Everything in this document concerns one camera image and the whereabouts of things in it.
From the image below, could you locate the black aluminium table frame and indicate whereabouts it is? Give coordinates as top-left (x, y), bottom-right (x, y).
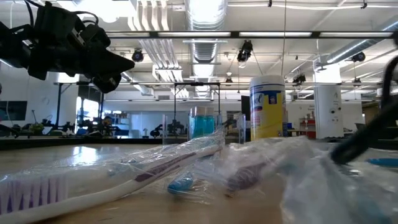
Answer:
top-left (0, 136), bottom-right (398, 151)

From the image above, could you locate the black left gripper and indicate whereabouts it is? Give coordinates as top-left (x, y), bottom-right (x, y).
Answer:
top-left (27, 1), bottom-right (136, 95)

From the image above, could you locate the white pillar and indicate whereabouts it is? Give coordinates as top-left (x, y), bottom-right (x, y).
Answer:
top-left (313, 63), bottom-right (345, 139)

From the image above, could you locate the purple toothbrush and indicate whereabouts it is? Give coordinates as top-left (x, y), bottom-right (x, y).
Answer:
top-left (0, 132), bottom-right (226, 224)
top-left (214, 141), bottom-right (299, 200)

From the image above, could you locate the dark wall monitor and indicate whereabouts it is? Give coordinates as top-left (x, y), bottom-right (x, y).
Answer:
top-left (0, 100), bottom-right (28, 121)

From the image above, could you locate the silver slanted ceiling duct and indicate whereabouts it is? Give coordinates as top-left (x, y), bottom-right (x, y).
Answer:
top-left (323, 15), bottom-right (398, 65)

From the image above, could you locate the red shelf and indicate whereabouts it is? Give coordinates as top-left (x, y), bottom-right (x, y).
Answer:
top-left (298, 117), bottom-right (317, 139)

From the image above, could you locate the silver round ceiling duct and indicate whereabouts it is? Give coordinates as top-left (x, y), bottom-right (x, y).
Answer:
top-left (185, 0), bottom-right (228, 63)

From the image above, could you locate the black monitor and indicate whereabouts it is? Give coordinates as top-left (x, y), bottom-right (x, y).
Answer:
top-left (241, 95), bottom-right (251, 121)

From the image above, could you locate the black background rig frame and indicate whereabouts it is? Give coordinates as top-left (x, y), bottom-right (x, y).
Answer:
top-left (172, 82), bottom-right (222, 125)
top-left (53, 81), bottom-right (106, 133)

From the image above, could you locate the small teal mouthwash bottle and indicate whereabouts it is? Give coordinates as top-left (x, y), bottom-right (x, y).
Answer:
top-left (205, 107), bottom-right (216, 137)
top-left (190, 106), bottom-right (208, 140)

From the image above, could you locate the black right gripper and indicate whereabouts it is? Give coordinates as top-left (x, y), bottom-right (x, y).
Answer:
top-left (330, 55), bottom-right (398, 166)

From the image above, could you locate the clear plastic organizer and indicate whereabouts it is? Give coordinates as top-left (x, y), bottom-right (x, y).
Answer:
top-left (161, 113), bottom-right (246, 146)

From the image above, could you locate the green plant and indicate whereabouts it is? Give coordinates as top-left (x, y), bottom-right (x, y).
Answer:
top-left (29, 122), bottom-right (45, 135)

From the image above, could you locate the black frame light bar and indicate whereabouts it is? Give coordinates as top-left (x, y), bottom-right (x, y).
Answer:
top-left (105, 30), bottom-right (398, 40)

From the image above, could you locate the yellow white wipes canister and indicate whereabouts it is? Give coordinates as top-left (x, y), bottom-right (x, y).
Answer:
top-left (249, 74), bottom-right (287, 141)

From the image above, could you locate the black hanging camera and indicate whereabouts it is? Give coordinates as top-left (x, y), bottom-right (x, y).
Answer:
top-left (292, 73), bottom-right (307, 85)
top-left (352, 51), bottom-right (367, 63)
top-left (131, 49), bottom-right (145, 63)
top-left (236, 39), bottom-right (254, 63)

